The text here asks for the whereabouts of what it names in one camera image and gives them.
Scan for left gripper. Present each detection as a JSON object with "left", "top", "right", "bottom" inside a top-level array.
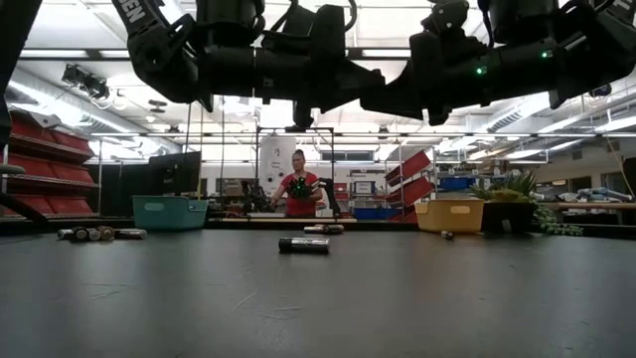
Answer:
[{"left": 255, "top": 47, "right": 388, "bottom": 128}]

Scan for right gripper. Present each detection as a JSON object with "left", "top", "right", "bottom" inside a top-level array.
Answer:
[{"left": 360, "top": 37, "right": 501, "bottom": 125}]

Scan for tilted red bin rack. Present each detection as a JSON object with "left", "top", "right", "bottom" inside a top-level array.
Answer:
[{"left": 385, "top": 148, "right": 437, "bottom": 224}]

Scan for framed white sign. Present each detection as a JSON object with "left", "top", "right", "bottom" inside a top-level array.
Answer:
[{"left": 352, "top": 179, "right": 378, "bottom": 197}]

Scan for blue shelf bin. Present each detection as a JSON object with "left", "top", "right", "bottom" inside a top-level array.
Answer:
[{"left": 437, "top": 174, "right": 476, "bottom": 193}]

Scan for white column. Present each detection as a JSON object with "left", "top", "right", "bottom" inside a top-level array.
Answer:
[{"left": 258, "top": 136, "right": 298, "bottom": 199}]

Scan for blue storage bin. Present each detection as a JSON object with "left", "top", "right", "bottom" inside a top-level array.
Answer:
[{"left": 353, "top": 207, "right": 401, "bottom": 222}]

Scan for yellow plastic bin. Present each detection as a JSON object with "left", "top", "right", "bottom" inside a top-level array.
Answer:
[{"left": 414, "top": 198, "right": 486, "bottom": 234}]

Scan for person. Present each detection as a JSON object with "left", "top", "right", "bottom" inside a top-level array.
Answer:
[{"left": 270, "top": 148, "right": 325, "bottom": 219}]

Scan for potted artificial plant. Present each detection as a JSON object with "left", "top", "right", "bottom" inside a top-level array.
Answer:
[{"left": 470, "top": 170, "right": 583, "bottom": 237}]

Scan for brown cardboard box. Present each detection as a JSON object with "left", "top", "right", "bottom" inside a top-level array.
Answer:
[{"left": 216, "top": 177, "right": 244, "bottom": 198}]

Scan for black monitor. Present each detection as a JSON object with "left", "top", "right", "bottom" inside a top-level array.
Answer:
[{"left": 147, "top": 151, "right": 203, "bottom": 198}]

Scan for wooden bench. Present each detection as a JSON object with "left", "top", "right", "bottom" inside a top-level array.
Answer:
[{"left": 544, "top": 201, "right": 636, "bottom": 211}]

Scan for teal plastic bin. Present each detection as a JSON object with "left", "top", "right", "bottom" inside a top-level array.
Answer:
[{"left": 132, "top": 195, "right": 210, "bottom": 231}]

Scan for black track spotlights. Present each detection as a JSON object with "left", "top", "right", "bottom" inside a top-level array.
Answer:
[{"left": 62, "top": 63, "right": 111, "bottom": 100}]

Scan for shelf rack with red bins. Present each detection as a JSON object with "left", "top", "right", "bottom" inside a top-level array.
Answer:
[{"left": 0, "top": 106, "right": 99, "bottom": 223}]

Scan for black diagonal strut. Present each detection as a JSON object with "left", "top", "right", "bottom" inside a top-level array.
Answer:
[{"left": 0, "top": 192, "right": 51, "bottom": 233}]

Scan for black overhead frame bar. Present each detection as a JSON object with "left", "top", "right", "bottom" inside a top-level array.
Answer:
[{"left": 17, "top": 47, "right": 413, "bottom": 62}]

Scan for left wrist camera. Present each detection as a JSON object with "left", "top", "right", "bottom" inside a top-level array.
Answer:
[{"left": 285, "top": 3, "right": 349, "bottom": 51}]

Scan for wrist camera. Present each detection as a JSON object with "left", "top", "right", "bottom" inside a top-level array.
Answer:
[
  {"left": 285, "top": 3, "right": 349, "bottom": 51},
  {"left": 420, "top": 0, "right": 471, "bottom": 37}
]

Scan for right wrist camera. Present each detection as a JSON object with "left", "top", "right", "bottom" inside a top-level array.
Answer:
[{"left": 420, "top": 0, "right": 471, "bottom": 37}]

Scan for silver ventilation duct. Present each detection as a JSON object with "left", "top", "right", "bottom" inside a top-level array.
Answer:
[{"left": 7, "top": 62, "right": 133, "bottom": 135}]

